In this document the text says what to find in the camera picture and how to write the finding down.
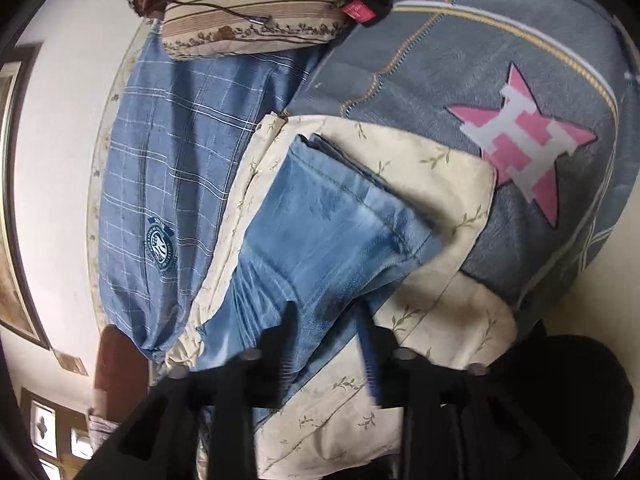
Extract blue plaid pillow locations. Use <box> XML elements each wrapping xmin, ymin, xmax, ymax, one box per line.
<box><xmin>98</xmin><ymin>29</ymin><xmax>324</xmax><ymax>361</ymax></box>

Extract framed wall picture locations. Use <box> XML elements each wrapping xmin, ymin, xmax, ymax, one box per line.
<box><xmin>0</xmin><ymin>41</ymin><xmax>51</xmax><ymax>351</ymax></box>

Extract pink and black small box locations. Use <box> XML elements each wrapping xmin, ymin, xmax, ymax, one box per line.
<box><xmin>336</xmin><ymin>0</ymin><xmax>393</xmax><ymax>27</ymax></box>

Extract cream leaf-print quilt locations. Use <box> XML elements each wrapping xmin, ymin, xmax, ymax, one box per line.
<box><xmin>167</xmin><ymin>114</ymin><xmax>515</xmax><ymax>479</ymax></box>

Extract blue denim jeans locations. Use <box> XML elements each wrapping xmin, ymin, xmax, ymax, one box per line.
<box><xmin>195</xmin><ymin>134</ymin><xmax>442</xmax><ymax>392</ymax></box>

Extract brown wooden headboard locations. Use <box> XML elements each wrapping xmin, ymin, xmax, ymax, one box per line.
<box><xmin>92</xmin><ymin>325</ymin><xmax>150</xmax><ymax>422</ymax></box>

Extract beige striped floral pillow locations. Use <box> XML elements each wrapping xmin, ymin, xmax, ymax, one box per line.
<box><xmin>162</xmin><ymin>0</ymin><xmax>347</xmax><ymax>60</ymax></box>

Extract grey patterned bed sheet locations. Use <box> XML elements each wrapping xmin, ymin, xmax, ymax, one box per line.
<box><xmin>288</xmin><ymin>0</ymin><xmax>639</xmax><ymax>330</ymax></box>

